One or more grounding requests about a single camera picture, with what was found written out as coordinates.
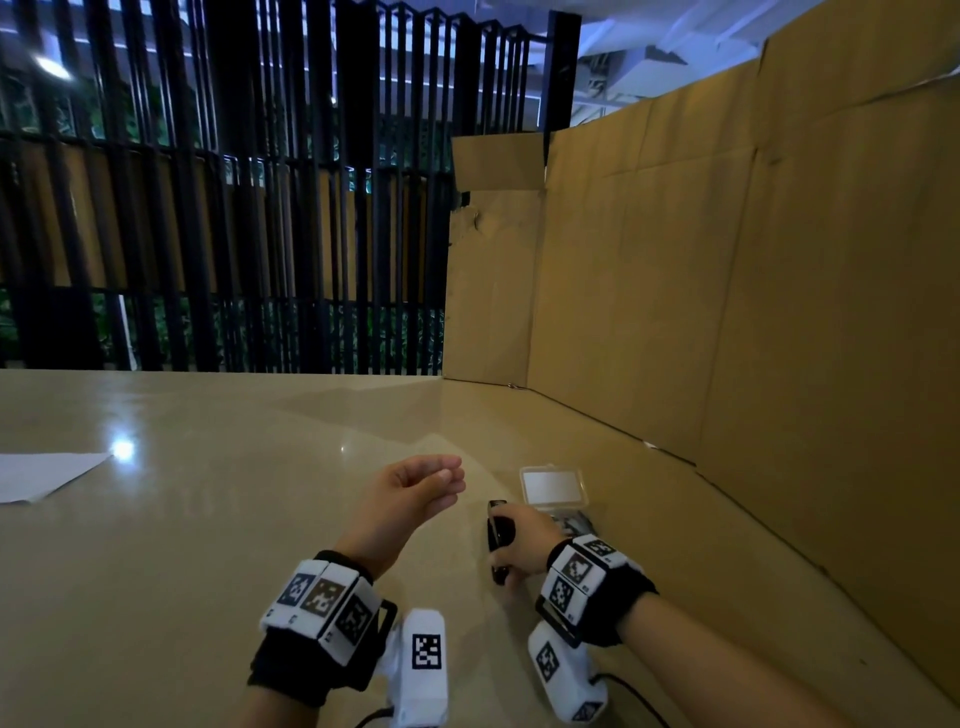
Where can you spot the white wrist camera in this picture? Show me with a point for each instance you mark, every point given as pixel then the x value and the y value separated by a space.
pixel 421 671
pixel 562 675

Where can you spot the black right wristband with markers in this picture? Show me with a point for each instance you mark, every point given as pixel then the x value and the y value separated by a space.
pixel 592 592

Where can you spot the person's right fingers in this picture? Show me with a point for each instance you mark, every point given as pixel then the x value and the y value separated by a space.
pixel 507 551

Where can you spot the black wristband with markers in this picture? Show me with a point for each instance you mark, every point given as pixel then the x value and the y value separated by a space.
pixel 592 592
pixel 322 622

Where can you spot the clear plastic case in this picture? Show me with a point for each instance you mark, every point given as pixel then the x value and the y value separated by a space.
pixel 555 489

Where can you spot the black metal slat fence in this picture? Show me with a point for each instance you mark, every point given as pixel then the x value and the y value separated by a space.
pixel 240 195

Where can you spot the white paper sheet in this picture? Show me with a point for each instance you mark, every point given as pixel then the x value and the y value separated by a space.
pixel 41 474

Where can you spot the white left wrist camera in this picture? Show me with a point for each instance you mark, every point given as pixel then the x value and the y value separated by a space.
pixel 421 671

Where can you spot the large cardboard wall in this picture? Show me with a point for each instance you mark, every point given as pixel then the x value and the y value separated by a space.
pixel 787 285

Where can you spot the round ceiling light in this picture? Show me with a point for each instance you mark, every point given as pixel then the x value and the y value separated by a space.
pixel 52 67

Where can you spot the person's right forearm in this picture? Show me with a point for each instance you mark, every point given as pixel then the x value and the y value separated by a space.
pixel 720 671

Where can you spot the black left wristband with markers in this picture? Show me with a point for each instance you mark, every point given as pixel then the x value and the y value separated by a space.
pixel 322 622

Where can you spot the person's left fingers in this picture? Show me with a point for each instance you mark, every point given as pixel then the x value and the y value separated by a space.
pixel 431 476

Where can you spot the small cardboard panel with flap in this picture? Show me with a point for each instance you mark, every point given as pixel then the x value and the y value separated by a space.
pixel 491 285

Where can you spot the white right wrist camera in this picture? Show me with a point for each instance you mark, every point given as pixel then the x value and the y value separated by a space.
pixel 562 675

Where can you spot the person's right hand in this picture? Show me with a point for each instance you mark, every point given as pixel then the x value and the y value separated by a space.
pixel 534 538

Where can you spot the black handheld device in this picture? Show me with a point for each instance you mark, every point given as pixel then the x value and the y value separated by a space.
pixel 498 534

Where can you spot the person's left forearm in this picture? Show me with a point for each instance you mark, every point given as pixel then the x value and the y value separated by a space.
pixel 268 711

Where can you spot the person's left hand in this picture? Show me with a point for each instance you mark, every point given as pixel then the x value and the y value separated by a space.
pixel 386 514

